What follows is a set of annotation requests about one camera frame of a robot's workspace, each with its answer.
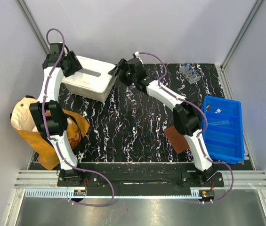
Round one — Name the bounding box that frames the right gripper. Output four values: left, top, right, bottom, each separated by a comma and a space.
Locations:
108, 59, 137, 88

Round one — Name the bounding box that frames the white plastic lid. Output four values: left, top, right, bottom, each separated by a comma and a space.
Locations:
62, 56, 115, 83

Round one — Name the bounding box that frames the beige plastic bin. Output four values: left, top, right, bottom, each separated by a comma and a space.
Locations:
62, 78, 116, 102

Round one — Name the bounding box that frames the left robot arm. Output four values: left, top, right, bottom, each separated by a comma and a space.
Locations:
29, 43, 84, 186

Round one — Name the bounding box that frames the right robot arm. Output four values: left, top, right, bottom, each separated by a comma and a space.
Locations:
108, 58, 217, 186

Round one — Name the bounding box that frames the cloth bag with items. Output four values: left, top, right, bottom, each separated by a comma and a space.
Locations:
10, 96, 89, 170

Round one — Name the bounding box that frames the clear test tube rack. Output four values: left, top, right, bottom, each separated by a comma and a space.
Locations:
179, 64, 201, 84

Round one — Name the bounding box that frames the blue compartment tray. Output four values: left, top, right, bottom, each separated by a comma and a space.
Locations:
202, 96, 245, 164

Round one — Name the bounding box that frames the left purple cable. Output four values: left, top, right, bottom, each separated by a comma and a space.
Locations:
40, 28, 116, 207

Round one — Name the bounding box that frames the purple cable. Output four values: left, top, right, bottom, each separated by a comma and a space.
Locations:
135, 51, 234, 204
40, 28, 116, 207

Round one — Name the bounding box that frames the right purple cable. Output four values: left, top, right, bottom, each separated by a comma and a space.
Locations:
135, 51, 234, 204

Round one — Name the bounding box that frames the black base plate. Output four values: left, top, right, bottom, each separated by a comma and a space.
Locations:
57, 162, 224, 188

